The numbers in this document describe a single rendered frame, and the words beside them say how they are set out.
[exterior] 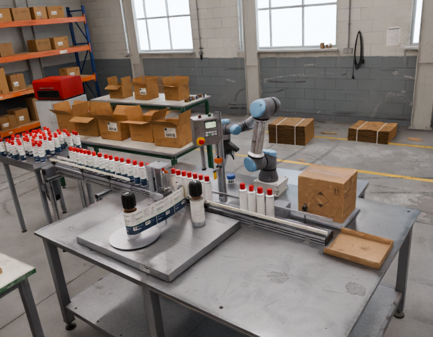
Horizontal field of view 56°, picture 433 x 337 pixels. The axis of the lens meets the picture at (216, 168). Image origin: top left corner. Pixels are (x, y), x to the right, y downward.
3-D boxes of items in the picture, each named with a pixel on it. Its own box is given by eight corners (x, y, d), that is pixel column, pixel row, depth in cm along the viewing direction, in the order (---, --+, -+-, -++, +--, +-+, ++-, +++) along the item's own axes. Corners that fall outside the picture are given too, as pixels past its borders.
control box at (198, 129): (192, 144, 286) (189, 117, 279) (215, 140, 291) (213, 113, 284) (196, 148, 277) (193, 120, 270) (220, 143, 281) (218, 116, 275)
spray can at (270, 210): (264, 218, 260) (263, 189, 253) (268, 215, 264) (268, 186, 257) (272, 220, 257) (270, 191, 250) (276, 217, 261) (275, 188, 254)
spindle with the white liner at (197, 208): (189, 225, 260) (184, 182, 249) (198, 219, 267) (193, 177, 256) (200, 229, 255) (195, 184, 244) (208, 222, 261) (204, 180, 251)
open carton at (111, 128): (93, 140, 499) (87, 110, 485) (119, 130, 535) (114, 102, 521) (117, 143, 480) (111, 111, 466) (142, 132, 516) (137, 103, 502)
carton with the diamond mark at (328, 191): (297, 213, 271) (297, 175, 261) (313, 199, 288) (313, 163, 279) (342, 223, 253) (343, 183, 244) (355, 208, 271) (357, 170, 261)
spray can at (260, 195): (255, 217, 264) (254, 188, 256) (259, 214, 267) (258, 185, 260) (262, 219, 261) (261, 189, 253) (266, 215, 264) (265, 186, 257)
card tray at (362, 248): (323, 253, 229) (323, 247, 227) (341, 233, 248) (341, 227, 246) (379, 269, 211) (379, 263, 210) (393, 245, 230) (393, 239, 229)
